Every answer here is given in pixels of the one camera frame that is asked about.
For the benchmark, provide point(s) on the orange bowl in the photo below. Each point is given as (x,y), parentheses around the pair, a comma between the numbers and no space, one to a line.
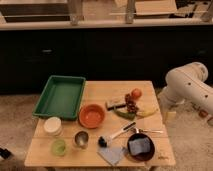
(91,116)

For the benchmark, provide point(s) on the blue sponge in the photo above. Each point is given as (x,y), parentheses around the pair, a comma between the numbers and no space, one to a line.
(138,146)

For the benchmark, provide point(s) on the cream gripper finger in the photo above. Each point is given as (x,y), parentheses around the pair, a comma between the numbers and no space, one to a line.
(170,116)

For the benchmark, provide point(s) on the yellow banana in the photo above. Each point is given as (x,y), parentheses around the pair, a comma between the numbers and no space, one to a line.
(147,112)

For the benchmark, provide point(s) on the knife with black handle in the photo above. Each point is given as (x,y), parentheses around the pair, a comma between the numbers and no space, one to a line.
(116,106)

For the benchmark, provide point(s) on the purple grapes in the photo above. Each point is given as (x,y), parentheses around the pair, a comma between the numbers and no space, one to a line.
(131,104)

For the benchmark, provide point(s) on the blue cloth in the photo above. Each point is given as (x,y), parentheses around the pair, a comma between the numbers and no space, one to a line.
(112,155)

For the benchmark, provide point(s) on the metal cup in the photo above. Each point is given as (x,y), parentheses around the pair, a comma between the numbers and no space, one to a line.
(81,139)

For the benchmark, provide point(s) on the black white dish brush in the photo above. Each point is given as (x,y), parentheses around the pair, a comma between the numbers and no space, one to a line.
(105,141)

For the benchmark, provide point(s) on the green plastic tray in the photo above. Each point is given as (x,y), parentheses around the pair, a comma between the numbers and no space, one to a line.
(61,97)

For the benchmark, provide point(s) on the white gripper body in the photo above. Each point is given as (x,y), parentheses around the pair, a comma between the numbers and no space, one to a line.
(168,99)

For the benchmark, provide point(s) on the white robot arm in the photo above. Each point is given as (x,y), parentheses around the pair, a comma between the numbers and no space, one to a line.
(186,83)

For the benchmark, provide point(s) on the metal fork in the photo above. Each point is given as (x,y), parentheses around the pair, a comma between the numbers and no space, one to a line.
(137,130)

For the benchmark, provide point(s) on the dark red plate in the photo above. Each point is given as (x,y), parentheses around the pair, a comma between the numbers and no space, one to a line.
(142,156)

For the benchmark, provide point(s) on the green pepper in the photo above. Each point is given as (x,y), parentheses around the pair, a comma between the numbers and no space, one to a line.
(125,115)

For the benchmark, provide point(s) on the wooden table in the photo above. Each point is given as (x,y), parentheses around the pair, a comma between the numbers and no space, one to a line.
(98,92)

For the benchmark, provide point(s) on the white lidded container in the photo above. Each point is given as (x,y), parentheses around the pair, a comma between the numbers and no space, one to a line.
(53,126)

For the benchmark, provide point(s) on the red tomato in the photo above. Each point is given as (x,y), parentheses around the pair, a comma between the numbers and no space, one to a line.
(136,93)

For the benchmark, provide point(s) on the green plastic cup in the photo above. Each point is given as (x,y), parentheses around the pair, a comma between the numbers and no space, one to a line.
(58,147)

